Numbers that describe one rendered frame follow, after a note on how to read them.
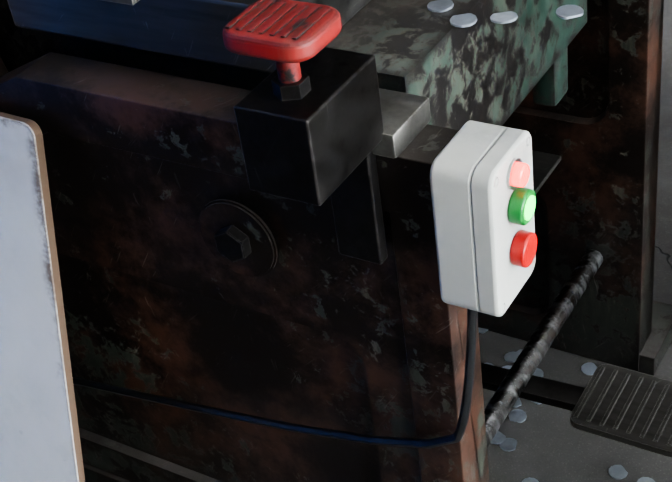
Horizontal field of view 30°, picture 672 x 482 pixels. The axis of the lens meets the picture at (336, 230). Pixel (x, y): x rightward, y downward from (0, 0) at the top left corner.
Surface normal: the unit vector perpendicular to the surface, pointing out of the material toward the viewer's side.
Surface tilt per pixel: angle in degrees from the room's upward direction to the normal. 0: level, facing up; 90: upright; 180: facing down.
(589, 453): 0
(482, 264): 90
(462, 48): 90
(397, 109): 0
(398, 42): 0
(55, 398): 78
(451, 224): 90
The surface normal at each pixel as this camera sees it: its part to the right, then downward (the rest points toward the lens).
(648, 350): -0.12, -0.80
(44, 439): -0.53, 0.37
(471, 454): 0.86, 0.21
